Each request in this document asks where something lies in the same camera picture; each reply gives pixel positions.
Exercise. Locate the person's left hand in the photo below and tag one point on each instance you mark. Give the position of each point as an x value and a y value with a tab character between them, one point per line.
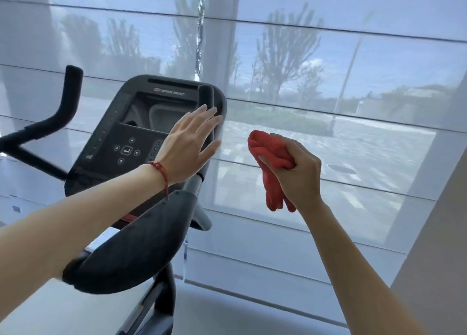
182	148

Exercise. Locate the person's right hand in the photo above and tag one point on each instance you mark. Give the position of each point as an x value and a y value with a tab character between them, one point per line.
302	178

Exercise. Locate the person's left thumb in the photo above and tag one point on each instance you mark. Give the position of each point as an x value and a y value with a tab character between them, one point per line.
211	151

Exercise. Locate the person's left middle finger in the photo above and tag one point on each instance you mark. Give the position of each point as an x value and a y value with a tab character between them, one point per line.
209	117

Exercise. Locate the person's right thumb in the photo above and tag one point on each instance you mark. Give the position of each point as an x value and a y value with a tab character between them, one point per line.
284	141

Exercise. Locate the red cleaning cloth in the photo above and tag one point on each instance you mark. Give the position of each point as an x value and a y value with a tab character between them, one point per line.
272	152

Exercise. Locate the person's left forearm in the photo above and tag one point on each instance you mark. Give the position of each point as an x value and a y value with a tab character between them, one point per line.
73	229

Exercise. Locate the person's right forearm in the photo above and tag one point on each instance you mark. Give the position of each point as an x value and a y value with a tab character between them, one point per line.
357	272

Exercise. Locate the black exercise bike console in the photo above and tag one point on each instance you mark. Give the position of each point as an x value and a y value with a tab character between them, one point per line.
120	134

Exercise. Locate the black padded bike armrest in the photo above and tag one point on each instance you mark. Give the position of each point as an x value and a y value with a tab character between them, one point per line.
138	243

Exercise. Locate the black bike frame column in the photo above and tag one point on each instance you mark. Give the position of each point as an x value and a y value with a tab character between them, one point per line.
160	302

